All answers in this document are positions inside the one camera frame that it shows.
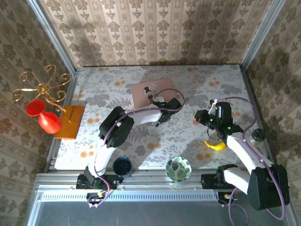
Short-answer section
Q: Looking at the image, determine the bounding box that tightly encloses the pink box with couple print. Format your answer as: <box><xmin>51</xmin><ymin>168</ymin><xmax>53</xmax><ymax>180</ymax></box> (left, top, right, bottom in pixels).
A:
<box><xmin>131</xmin><ymin>79</ymin><xmax>174</xmax><ymax>109</ymax></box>

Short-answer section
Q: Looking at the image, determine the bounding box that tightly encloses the floral tablecloth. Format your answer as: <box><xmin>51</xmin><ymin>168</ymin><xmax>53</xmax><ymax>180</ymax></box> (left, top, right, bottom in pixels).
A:
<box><xmin>54</xmin><ymin>65</ymin><xmax>273</xmax><ymax>170</ymax></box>

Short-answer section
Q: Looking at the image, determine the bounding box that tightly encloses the yellow banana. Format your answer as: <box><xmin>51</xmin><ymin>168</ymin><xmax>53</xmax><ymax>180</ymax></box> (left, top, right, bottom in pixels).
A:
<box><xmin>203</xmin><ymin>139</ymin><xmax>228</xmax><ymax>152</ymax></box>

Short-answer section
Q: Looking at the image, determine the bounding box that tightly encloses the green leaf print bowl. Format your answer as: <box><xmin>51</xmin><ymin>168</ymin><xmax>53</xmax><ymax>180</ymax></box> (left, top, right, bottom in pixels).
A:
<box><xmin>165</xmin><ymin>156</ymin><xmax>192</xmax><ymax>183</ymax></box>

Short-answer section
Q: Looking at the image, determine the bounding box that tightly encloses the dark blue cup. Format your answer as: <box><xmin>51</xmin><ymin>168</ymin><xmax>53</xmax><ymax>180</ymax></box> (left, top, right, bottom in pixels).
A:
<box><xmin>112</xmin><ymin>156</ymin><xmax>134</xmax><ymax>178</ymax></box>

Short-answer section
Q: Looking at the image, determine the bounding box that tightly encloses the black connector board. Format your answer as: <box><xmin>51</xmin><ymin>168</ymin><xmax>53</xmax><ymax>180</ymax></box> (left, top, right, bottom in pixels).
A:
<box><xmin>218</xmin><ymin>192</ymin><xmax>238</xmax><ymax>206</ymax></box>
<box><xmin>86</xmin><ymin>192</ymin><xmax>106</xmax><ymax>206</ymax></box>

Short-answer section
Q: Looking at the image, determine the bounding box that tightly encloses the orange wooden base board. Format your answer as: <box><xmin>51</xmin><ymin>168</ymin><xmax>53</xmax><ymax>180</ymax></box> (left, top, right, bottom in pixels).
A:
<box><xmin>53</xmin><ymin>105</ymin><xmax>86</xmax><ymax>140</ymax></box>

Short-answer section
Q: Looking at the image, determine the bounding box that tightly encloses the red plastic wine glass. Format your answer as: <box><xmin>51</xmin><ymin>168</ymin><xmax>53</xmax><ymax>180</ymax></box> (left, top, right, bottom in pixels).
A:
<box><xmin>25</xmin><ymin>99</ymin><xmax>63</xmax><ymax>135</ymax></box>

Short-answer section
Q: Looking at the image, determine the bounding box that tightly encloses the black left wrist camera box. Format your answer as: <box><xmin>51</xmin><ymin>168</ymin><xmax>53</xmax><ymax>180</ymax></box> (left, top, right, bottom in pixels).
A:
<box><xmin>168</xmin><ymin>97</ymin><xmax>182</xmax><ymax>111</ymax></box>

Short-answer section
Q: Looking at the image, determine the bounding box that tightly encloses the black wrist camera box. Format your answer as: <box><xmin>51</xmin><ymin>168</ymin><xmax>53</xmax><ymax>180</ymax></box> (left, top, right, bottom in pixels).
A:
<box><xmin>193</xmin><ymin>109</ymin><xmax>209</xmax><ymax>125</ymax></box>
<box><xmin>168</xmin><ymin>97</ymin><xmax>182</xmax><ymax>111</ymax></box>

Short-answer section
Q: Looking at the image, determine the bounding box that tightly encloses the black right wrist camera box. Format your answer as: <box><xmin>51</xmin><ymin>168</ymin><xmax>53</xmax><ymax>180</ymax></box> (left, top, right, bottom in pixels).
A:
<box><xmin>193</xmin><ymin>109</ymin><xmax>209</xmax><ymax>125</ymax></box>

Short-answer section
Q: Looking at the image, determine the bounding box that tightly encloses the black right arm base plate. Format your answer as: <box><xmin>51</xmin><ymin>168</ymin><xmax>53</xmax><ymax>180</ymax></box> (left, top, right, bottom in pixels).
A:
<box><xmin>201</xmin><ymin>174</ymin><xmax>245</xmax><ymax>190</ymax></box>

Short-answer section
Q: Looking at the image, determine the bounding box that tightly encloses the aluminium frame rail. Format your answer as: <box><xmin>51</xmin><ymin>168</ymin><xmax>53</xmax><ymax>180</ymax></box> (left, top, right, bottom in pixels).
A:
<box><xmin>35</xmin><ymin>173</ymin><xmax>290</xmax><ymax>191</ymax></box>

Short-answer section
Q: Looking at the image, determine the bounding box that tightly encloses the aluminium corner post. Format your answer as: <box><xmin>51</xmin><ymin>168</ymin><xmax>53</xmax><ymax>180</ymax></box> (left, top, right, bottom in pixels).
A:
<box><xmin>27</xmin><ymin>0</ymin><xmax>78</xmax><ymax>74</ymax></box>
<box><xmin>239</xmin><ymin>0</ymin><xmax>287</xmax><ymax>69</ymax></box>

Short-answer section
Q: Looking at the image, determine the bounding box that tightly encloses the white slotted cable duct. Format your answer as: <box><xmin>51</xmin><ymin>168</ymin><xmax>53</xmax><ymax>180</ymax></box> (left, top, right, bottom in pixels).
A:
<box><xmin>41</xmin><ymin>191</ymin><xmax>219</xmax><ymax>202</ymax></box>

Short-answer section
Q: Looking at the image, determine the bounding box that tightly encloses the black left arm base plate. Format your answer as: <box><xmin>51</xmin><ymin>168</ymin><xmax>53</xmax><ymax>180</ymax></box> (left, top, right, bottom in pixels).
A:
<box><xmin>76</xmin><ymin>175</ymin><xmax>124</xmax><ymax>190</ymax></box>

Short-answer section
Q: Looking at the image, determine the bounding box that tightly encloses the gold wire glass rack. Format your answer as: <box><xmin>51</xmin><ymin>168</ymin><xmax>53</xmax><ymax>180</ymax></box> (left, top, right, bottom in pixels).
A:
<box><xmin>10</xmin><ymin>65</ymin><xmax>72</xmax><ymax>123</ymax></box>

